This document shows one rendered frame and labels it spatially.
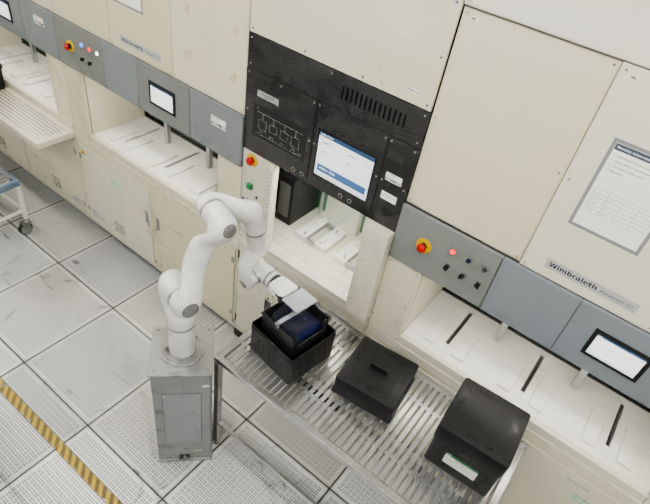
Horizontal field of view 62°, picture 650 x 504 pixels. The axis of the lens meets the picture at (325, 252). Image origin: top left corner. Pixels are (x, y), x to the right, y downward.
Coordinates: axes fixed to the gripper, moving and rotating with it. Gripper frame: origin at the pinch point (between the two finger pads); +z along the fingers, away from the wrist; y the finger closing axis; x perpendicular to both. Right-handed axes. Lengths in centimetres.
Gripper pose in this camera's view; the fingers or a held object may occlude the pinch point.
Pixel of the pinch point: (298, 302)
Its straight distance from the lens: 232.3
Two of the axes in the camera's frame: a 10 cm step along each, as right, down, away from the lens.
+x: 1.5, -7.5, -6.5
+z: 6.9, 5.5, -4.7
